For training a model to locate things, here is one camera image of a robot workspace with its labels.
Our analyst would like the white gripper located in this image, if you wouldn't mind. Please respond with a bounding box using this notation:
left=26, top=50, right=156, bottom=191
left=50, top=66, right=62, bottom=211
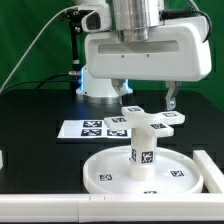
left=81, top=4, right=212, bottom=111

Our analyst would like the white cross-shaped table base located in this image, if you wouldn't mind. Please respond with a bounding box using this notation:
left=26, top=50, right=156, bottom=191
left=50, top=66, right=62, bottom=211
left=104, top=106, right=185, bottom=138

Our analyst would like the white round table top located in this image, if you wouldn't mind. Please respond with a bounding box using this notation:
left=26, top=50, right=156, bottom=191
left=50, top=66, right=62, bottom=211
left=83, top=146, right=204, bottom=194

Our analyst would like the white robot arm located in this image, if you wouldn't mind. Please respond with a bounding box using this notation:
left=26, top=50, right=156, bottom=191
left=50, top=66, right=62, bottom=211
left=73, top=0, right=212, bottom=110

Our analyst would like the white marker sheet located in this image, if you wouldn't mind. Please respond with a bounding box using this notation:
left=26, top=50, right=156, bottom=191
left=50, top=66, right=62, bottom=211
left=57, top=120, right=131, bottom=139

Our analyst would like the grey braided robot cable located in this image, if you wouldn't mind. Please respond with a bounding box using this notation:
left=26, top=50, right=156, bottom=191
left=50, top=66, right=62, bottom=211
left=159, top=0, right=213, bottom=44

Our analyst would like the black cable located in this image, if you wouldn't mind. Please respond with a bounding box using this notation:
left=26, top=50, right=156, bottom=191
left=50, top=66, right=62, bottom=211
left=0, top=71, right=82, bottom=96

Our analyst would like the black camera stand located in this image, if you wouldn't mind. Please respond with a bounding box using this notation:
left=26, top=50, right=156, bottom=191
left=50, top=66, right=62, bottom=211
left=60, top=9, right=84, bottom=94

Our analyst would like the white right rail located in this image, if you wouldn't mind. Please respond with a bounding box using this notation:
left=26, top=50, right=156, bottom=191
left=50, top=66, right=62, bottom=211
left=193, top=150, right=224, bottom=194

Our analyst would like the white rail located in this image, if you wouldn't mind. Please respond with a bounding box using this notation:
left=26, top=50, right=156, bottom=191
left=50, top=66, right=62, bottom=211
left=193, top=150, right=224, bottom=194
left=0, top=193, right=224, bottom=223

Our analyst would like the white cable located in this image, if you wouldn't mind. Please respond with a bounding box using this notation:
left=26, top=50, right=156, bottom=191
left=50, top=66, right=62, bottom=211
left=0, top=5, right=79, bottom=94

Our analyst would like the white front rail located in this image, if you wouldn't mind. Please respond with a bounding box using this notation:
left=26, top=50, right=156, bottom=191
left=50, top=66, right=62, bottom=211
left=0, top=193, right=224, bottom=223

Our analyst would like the white left rail stub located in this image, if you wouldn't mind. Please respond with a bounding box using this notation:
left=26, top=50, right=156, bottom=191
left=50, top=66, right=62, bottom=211
left=0, top=150, right=3, bottom=170

